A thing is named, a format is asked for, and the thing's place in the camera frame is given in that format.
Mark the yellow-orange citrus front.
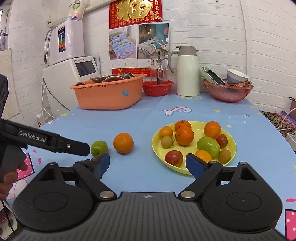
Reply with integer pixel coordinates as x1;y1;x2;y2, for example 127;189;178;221
195;150;212;162

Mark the small green fruit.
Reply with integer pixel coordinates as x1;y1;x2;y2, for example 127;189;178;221
90;141;108;158

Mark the brown longan front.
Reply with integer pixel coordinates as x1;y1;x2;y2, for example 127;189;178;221
218;149;232;165

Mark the brown longan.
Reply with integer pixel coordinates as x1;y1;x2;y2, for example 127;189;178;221
161;136;174;149
218;149;232;165

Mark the large green mango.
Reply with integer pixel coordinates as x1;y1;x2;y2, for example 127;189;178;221
197;136;220;158

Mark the tangerine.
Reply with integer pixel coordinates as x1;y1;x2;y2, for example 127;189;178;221
175;126;194;146
174;120;192;131

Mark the small yellow-orange citrus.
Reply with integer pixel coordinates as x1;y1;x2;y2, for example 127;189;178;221
159;126;174;138

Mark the large orange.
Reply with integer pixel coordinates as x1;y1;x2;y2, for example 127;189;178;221
204;121;221;139

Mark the person left hand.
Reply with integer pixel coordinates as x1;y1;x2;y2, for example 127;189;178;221
0;162;28;200

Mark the yellow plastic plate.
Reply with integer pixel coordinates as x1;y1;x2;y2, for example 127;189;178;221
152;121;237;176

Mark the blue cartoon tablecloth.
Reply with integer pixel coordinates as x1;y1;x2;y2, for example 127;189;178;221
10;93;295;240

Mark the white countertop appliance with screen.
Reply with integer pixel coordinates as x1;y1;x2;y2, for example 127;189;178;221
43;55;101;118

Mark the orange plastic basket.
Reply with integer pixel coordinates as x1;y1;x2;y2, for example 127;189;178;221
70;74;147;110

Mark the pink glass bowl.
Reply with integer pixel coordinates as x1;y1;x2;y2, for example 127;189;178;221
203;80;253;103

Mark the white power strip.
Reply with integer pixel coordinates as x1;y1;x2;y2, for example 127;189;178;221
285;133;296;152

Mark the tilted dish in bowl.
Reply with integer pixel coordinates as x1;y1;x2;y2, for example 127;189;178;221
201;67;225;85

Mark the white blue ceramic bowl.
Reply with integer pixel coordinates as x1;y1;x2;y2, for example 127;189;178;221
227;69;249;84

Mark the small red plastic basket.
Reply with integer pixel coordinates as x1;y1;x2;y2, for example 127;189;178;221
142;81;174;96

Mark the cardboard box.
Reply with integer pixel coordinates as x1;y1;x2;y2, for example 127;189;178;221
289;96;296;120

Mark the white water purifier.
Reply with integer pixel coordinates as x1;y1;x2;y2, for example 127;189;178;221
49;20;85;65

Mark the glass pitcher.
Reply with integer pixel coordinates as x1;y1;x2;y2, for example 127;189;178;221
150;51;168;84

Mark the white thermos jug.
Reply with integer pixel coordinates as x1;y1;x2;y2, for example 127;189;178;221
168;46;201;97

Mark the wall calendar poster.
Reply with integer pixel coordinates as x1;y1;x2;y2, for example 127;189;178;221
108;0;170;75

